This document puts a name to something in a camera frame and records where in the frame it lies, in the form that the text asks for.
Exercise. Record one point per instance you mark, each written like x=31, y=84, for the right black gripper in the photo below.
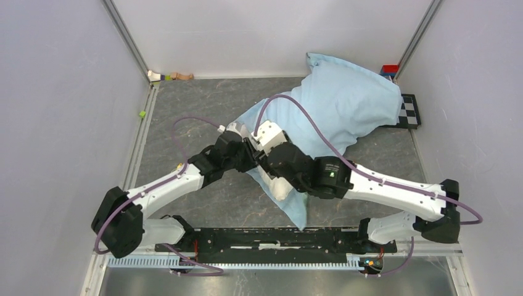
x=275, y=172

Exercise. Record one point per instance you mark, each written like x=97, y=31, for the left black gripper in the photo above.
x=250, y=161

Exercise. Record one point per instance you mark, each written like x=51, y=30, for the white pillow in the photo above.
x=278, y=187

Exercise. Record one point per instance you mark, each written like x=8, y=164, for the light blue pillowcase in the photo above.
x=344, y=100

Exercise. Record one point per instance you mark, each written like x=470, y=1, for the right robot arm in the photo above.
x=424, y=209

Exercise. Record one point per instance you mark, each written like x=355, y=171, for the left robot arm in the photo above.
x=123, y=221

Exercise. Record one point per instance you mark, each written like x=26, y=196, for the wooden toy figure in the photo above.
x=180, y=76

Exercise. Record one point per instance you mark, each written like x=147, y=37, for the white beige corner toy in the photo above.
x=154, y=77

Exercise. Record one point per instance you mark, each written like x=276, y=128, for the black white checkerboard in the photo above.
x=409, y=117

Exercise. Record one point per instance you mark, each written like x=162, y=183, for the red blue block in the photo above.
x=389, y=70

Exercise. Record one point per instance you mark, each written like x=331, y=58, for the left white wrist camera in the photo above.
x=235, y=127

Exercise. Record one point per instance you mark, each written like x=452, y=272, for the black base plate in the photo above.
x=277, y=245

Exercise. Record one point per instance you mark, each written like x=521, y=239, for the light blue toothed rail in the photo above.
x=173, y=262

